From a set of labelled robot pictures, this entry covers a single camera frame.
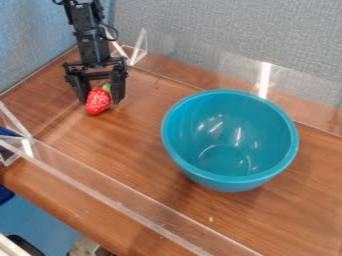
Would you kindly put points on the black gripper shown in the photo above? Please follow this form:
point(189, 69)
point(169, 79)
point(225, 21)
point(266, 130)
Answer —
point(96, 65)

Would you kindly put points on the red toy strawberry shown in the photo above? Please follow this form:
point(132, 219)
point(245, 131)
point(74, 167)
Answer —
point(99, 100)

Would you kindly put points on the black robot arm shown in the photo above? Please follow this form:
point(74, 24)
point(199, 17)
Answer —
point(84, 16)

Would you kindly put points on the blue plastic bowl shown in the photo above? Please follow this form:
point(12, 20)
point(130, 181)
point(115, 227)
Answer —
point(230, 139)

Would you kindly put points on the clear acrylic front barrier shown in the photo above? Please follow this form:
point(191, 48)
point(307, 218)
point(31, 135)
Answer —
point(123, 219)

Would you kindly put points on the clear acrylic barrier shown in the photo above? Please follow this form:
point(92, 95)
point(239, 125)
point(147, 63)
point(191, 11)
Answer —
point(309, 98)
point(123, 219)

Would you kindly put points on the clear acrylic back barrier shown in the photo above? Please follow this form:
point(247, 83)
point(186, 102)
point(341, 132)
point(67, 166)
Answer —
point(309, 98)

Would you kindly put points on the black object bottom left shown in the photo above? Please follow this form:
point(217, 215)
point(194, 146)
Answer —
point(26, 245)

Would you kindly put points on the clear acrylic corner bracket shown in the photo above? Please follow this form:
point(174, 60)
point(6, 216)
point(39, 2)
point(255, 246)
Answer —
point(132, 53)

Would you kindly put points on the clear acrylic left bracket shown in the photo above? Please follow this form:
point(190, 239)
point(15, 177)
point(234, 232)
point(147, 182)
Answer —
point(16, 140)

